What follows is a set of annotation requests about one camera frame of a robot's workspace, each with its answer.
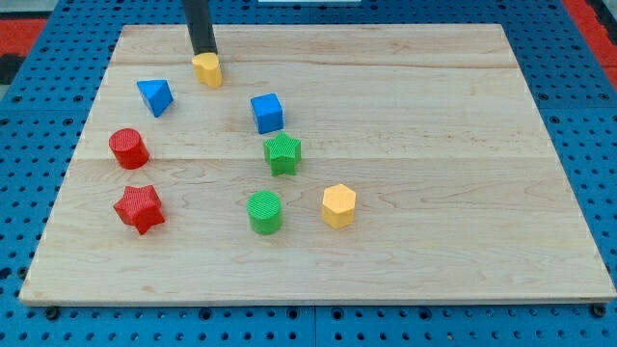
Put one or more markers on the green star block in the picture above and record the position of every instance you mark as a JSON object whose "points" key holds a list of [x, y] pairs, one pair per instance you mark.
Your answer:
{"points": [[282, 153]]}

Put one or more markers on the yellow hexagon block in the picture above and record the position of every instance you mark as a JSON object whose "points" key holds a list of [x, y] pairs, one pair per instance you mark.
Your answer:
{"points": [[338, 206]]}

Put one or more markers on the green cylinder block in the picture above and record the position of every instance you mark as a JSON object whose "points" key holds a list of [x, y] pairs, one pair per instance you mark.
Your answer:
{"points": [[264, 210]]}

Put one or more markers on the light wooden board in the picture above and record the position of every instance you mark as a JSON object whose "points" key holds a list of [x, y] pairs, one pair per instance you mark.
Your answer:
{"points": [[461, 197]]}

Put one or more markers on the blue cube block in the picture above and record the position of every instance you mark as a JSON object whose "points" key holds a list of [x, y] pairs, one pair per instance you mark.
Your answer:
{"points": [[268, 113]]}

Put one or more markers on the yellow heart block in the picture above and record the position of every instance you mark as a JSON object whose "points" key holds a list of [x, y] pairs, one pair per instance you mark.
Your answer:
{"points": [[208, 70]]}

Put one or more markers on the red star block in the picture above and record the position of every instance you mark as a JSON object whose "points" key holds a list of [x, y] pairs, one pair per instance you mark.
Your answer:
{"points": [[140, 207]]}

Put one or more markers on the blue triangular prism block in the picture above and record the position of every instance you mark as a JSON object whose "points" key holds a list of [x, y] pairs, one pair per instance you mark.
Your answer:
{"points": [[156, 94]]}

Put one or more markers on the red cylinder block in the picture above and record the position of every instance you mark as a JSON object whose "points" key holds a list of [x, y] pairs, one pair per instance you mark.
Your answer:
{"points": [[128, 148]]}

